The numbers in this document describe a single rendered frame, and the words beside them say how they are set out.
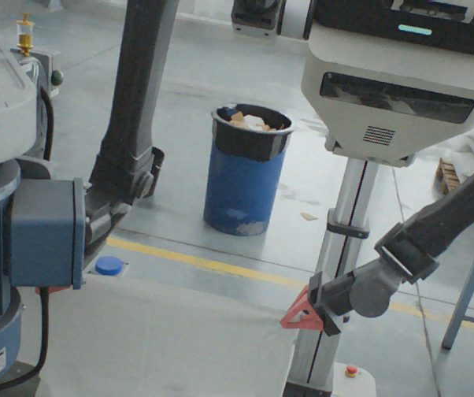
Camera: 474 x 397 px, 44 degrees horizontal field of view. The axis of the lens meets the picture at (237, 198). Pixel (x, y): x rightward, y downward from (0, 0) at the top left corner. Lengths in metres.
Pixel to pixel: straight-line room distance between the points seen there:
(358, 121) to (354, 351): 1.56
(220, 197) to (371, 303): 2.43
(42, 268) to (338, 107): 0.80
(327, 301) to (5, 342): 0.49
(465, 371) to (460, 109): 1.77
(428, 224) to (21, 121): 0.56
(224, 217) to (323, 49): 2.21
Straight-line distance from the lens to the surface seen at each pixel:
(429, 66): 1.19
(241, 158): 3.10
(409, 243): 0.90
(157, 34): 0.72
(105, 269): 1.34
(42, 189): 0.66
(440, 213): 0.85
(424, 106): 1.22
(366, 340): 2.76
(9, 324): 0.69
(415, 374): 2.68
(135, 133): 0.82
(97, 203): 0.87
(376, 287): 0.85
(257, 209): 3.26
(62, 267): 0.63
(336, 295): 0.94
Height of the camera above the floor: 1.59
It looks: 25 degrees down
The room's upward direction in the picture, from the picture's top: 10 degrees clockwise
